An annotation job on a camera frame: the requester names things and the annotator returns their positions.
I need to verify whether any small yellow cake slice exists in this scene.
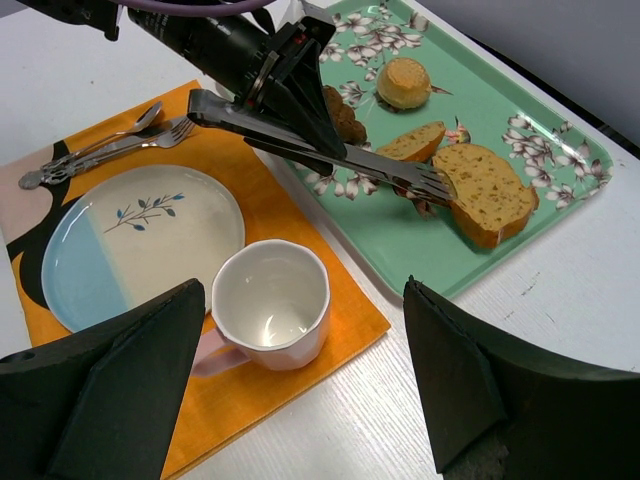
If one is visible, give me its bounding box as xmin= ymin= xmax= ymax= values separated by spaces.
xmin=375 ymin=121 xmax=446 ymax=163

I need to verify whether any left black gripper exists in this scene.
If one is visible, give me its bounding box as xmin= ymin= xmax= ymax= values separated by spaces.
xmin=128 ymin=4 xmax=347 ymax=176

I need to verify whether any large yellow cake slice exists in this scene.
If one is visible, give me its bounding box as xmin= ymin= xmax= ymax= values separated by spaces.
xmin=432 ymin=144 xmax=539 ymax=249

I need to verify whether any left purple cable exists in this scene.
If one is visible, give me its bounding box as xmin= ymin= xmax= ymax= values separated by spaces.
xmin=115 ymin=0 xmax=279 ymax=19

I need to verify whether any silver fork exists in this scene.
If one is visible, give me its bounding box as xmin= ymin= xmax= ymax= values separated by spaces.
xmin=37 ymin=117 xmax=195 ymax=185

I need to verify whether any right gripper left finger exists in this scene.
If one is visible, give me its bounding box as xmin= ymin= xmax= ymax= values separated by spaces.
xmin=1 ymin=279 xmax=205 ymax=479

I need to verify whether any silver spoon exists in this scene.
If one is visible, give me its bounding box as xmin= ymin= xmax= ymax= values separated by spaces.
xmin=18 ymin=100 xmax=164 ymax=191

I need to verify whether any round yellow muffin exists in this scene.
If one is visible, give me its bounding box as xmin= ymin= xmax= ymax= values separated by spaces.
xmin=376 ymin=57 xmax=431 ymax=110

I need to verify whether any orange cartoon placemat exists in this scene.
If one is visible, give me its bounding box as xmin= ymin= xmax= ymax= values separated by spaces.
xmin=1 ymin=108 xmax=389 ymax=479

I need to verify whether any silver knife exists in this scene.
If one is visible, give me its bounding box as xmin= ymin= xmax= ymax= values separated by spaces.
xmin=33 ymin=117 xmax=194 ymax=186

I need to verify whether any pink and white mug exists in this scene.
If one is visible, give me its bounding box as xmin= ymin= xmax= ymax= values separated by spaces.
xmin=192 ymin=239 xmax=331 ymax=377

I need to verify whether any white and blue plate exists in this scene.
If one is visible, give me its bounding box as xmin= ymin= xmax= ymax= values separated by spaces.
xmin=41 ymin=165 xmax=245 ymax=332

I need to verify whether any green floral tray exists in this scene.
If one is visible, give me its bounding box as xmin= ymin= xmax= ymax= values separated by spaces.
xmin=291 ymin=1 xmax=613 ymax=296

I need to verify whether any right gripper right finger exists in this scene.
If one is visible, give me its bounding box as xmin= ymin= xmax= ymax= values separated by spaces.
xmin=403 ymin=280 xmax=639 ymax=479

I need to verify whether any dark brown bread piece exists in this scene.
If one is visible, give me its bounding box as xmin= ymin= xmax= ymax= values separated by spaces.
xmin=323 ymin=85 xmax=367 ymax=146

